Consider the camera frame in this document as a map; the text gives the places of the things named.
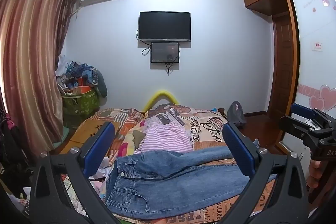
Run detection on striped brown curtain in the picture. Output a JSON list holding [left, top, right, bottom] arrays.
[[0, 0, 78, 156]]

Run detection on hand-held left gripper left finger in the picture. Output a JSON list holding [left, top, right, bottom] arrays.
[[29, 122, 124, 224]]

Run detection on white crumpled cloth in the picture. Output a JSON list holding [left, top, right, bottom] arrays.
[[88, 156, 117, 193]]

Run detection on yellow foam tube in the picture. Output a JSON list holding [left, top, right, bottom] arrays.
[[143, 89, 180, 112]]

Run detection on black wall television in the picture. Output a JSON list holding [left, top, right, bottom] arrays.
[[138, 11, 191, 42]]

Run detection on bed with patterned quilt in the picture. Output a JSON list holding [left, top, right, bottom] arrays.
[[60, 104, 279, 224]]

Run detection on black television cable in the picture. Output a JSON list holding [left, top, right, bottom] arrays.
[[136, 28, 151, 56]]

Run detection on small black monitor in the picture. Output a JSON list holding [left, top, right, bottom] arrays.
[[150, 42, 180, 64]]

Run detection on brown paw-print mat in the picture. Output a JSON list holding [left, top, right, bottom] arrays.
[[59, 115, 109, 155]]

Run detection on green storage bag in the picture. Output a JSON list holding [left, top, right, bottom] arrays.
[[62, 86, 101, 128]]

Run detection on pink striped shirt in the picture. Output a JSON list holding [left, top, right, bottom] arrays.
[[134, 123, 193, 153]]

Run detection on olive cloth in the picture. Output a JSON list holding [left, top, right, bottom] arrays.
[[131, 130, 147, 149]]

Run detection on pile of clothes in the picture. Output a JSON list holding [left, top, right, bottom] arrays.
[[56, 55, 108, 98]]

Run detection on person's right hand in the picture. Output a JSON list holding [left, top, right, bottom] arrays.
[[307, 159, 323, 188]]

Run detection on grey bag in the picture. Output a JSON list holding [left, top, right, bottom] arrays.
[[226, 101, 247, 127]]

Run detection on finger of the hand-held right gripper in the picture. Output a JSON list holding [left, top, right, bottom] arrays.
[[279, 115, 328, 147], [291, 103, 336, 122]]

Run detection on blue denim pants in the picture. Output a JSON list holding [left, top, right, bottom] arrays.
[[104, 146, 277, 220]]

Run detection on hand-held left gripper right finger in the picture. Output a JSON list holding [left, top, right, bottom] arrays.
[[222, 122, 309, 224]]

